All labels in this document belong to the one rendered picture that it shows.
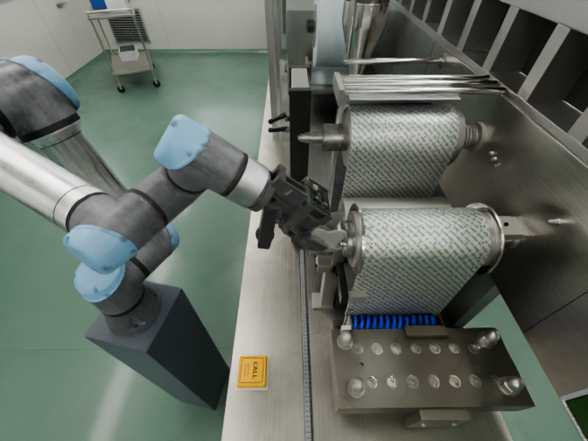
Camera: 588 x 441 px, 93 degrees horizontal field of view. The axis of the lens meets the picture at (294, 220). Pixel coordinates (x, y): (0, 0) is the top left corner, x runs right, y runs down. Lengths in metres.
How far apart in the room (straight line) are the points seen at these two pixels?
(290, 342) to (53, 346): 1.69
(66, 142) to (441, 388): 0.94
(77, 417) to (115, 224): 1.66
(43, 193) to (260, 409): 0.63
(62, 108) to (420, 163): 0.77
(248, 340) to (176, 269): 1.40
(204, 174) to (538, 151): 0.59
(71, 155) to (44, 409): 1.60
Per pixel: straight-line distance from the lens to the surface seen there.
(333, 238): 0.51
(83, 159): 0.77
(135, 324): 0.95
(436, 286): 0.69
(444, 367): 0.77
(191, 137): 0.40
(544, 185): 0.68
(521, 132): 0.73
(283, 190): 0.43
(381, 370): 0.72
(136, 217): 0.44
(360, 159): 0.67
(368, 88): 0.67
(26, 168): 0.55
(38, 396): 2.19
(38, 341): 2.35
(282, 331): 0.86
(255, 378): 0.80
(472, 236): 0.61
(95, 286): 0.81
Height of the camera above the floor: 1.70
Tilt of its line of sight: 47 degrees down
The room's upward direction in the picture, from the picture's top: straight up
